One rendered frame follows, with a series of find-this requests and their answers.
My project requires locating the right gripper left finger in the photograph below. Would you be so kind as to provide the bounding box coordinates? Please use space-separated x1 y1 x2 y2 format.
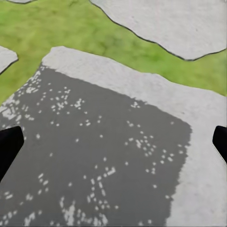
0 126 24 182

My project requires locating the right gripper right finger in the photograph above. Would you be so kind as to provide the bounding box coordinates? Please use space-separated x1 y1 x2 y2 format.
212 125 227 163

